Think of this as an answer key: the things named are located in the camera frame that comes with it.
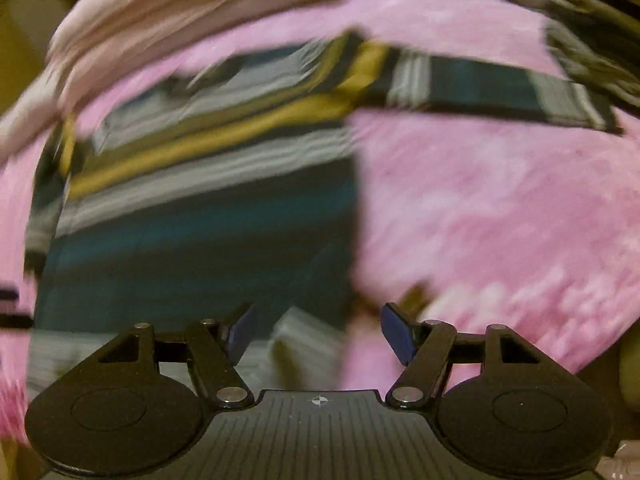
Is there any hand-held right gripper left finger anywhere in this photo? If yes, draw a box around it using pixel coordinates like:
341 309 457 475
98 302 259 409

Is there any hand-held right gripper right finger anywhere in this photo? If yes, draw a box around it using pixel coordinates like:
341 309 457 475
380 302 544 409

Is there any striped teal and black shirt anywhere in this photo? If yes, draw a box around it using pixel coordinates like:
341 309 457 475
0 32 626 401

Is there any pile of dark striped clothes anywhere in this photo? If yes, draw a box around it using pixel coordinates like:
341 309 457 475
542 0 640 108

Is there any pink rose print blanket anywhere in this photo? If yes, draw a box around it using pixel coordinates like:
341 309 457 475
0 0 640 453

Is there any beige quilt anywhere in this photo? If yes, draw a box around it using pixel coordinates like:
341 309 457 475
0 0 546 161

